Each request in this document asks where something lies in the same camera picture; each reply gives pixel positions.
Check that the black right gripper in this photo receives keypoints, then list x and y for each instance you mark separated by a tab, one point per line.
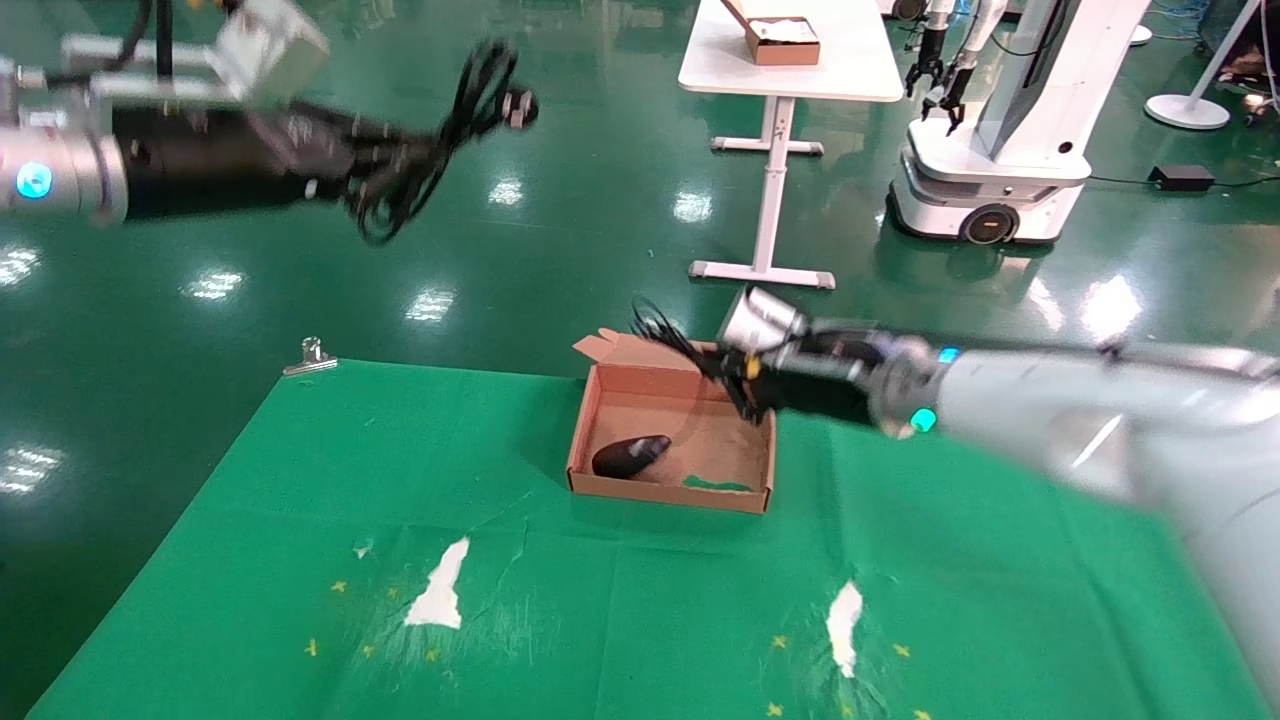
830	385

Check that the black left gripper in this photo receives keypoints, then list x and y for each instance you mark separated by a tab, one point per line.
200	160

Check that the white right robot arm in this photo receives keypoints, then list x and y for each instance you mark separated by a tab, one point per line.
1100	420

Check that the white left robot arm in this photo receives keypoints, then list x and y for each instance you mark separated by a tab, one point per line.
60	170

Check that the open brown cardboard box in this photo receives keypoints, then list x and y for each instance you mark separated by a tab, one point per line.
720	455

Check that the brown box on white table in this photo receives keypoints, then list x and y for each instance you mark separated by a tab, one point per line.
785	52

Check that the black power adapter brick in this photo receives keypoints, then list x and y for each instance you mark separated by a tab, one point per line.
625	457

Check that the silver metal binder clip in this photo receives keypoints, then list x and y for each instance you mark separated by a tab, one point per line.
312	358

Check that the white background table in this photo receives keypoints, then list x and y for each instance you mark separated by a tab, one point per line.
850	60

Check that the green table cloth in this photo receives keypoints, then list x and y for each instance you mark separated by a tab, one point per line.
300	500

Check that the background robot black gripper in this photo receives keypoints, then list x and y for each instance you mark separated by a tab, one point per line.
955	95
930	58

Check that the white packing material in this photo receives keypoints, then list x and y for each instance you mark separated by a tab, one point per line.
782	30

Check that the white wheeled background robot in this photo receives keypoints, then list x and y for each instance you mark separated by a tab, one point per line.
1030	130

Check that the black floor power brick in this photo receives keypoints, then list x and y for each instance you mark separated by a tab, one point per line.
1182	178

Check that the white round floor stand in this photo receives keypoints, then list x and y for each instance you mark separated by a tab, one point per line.
1187	112

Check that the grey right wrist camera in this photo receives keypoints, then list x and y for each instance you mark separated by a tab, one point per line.
760	322

